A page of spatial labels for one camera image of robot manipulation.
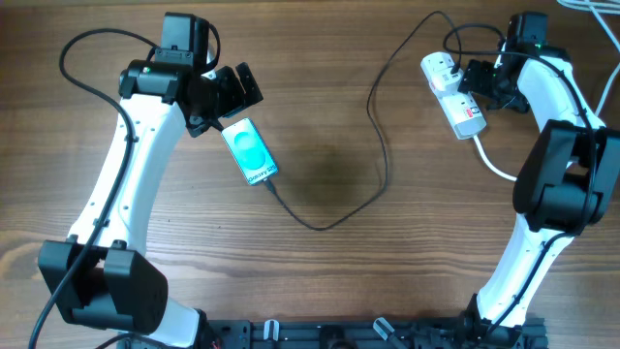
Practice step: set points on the white USB charger adapter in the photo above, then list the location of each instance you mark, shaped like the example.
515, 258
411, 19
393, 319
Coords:
445, 82

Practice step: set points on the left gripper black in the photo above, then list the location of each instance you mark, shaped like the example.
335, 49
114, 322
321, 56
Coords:
236, 100

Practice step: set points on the white power strip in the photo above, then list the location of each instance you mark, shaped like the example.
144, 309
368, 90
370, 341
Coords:
461, 110

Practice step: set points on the turquoise screen Galaxy smartphone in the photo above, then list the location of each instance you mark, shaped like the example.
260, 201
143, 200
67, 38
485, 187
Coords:
249, 151

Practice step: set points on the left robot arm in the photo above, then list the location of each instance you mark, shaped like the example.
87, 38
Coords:
98, 276

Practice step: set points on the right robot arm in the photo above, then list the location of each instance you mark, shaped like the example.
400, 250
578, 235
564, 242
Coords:
567, 180

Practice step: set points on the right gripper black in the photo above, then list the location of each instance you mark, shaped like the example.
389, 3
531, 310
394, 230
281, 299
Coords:
482, 69

